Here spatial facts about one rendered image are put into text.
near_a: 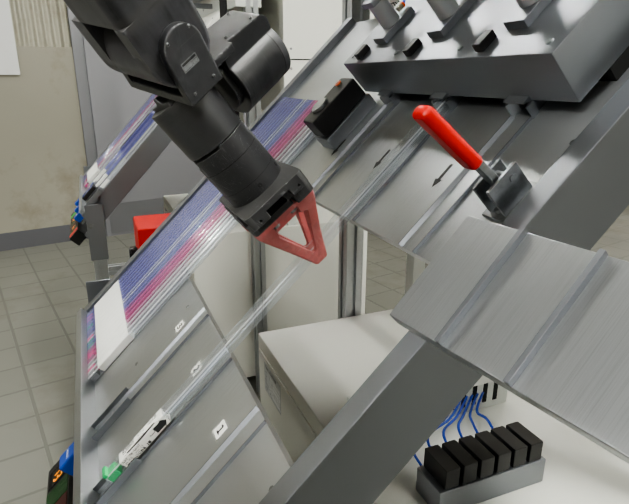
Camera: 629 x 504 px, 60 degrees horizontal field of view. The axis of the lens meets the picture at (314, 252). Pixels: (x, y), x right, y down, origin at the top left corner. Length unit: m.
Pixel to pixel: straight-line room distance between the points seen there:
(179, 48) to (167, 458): 0.35
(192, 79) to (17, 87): 3.66
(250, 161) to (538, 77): 0.24
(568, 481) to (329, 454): 0.50
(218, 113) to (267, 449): 0.27
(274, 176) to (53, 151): 3.67
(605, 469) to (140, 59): 0.74
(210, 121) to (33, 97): 3.64
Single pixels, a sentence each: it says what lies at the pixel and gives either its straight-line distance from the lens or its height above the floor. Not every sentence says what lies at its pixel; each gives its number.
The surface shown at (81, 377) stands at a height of 0.73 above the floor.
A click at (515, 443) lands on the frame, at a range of 0.75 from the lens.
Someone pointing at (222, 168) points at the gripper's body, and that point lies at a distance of 0.47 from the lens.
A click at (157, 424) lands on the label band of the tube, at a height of 0.80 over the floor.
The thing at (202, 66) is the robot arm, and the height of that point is 1.12.
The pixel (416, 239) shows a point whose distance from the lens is 0.46.
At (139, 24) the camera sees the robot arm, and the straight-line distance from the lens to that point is 0.41.
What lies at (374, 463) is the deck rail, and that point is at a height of 0.87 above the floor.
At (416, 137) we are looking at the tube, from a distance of 0.56.
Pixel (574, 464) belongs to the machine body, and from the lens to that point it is 0.85.
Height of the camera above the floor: 1.11
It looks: 18 degrees down
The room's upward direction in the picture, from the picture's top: straight up
